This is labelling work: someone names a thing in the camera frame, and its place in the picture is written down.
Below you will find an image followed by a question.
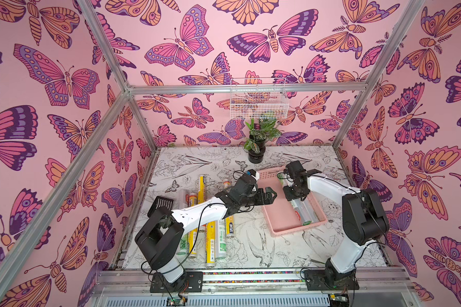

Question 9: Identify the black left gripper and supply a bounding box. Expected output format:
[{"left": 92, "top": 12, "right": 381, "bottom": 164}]
[{"left": 238, "top": 187, "right": 277, "bottom": 209}]

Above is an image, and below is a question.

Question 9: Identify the white green 300 wrap roll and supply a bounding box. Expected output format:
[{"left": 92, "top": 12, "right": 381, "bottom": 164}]
[{"left": 277, "top": 173, "right": 303, "bottom": 226}]

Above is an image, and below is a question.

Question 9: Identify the pink perforated plastic basket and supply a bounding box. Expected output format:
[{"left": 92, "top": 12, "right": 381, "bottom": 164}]
[{"left": 258, "top": 167, "right": 327, "bottom": 237}]

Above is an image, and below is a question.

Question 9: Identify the clear white wrap roll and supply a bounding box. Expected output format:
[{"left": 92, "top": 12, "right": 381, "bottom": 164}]
[{"left": 295, "top": 199, "right": 320, "bottom": 226}]

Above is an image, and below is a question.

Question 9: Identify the yellow red wrap roll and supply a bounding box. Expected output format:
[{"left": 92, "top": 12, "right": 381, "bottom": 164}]
[{"left": 224, "top": 180, "right": 235, "bottom": 239}]

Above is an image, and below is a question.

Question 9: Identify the long yellow wrap roll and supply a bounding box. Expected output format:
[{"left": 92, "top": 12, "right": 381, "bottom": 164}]
[{"left": 197, "top": 175, "right": 206, "bottom": 204}]

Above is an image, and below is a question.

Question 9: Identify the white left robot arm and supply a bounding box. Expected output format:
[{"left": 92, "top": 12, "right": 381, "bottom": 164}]
[{"left": 135, "top": 171, "right": 277, "bottom": 294}]

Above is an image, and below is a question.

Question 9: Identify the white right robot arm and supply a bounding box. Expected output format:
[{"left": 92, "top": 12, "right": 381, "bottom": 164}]
[{"left": 283, "top": 161, "right": 390, "bottom": 290}]

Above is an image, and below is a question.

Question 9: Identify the yellow wrap roll front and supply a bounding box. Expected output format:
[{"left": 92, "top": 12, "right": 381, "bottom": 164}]
[{"left": 206, "top": 221, "right": 216, "bottom": 269}]

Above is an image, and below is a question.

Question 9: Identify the yellow wrap roll left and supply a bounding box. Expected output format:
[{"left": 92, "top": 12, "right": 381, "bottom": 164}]
[{"left": 187, "top": 191, "right": 199, "bottom": 258}]

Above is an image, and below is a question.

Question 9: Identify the potted green plant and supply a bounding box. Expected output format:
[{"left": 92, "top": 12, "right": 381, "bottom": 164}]
[{"left": 244, "top": 118, "right": 282, "bottom": 164}]

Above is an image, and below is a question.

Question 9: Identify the white green roll far left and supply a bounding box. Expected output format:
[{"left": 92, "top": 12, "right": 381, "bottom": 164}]
[{"left": 176, "top": 189, "right": 190, "bottom": 256}]

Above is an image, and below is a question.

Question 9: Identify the black slotted scoop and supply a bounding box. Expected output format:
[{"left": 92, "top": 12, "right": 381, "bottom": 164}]
[{"left": 147, "top": 196, "right": 174, "bottom": 217}]

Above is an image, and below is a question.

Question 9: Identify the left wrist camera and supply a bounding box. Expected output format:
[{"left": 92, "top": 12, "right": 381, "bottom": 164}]
[{"left": 246, "top": 170, "right": 259, "bottom": 182}]

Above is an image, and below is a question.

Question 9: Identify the white wire wall basket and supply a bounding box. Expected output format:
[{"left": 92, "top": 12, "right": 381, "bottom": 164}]
[{"left": 229, "top": 83, "right": 289, "bottom": 120}]

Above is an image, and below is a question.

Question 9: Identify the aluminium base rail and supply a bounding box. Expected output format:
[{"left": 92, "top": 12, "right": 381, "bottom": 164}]
[{"left": 88, "top": 267, "right": 422, "bottom": 306}]

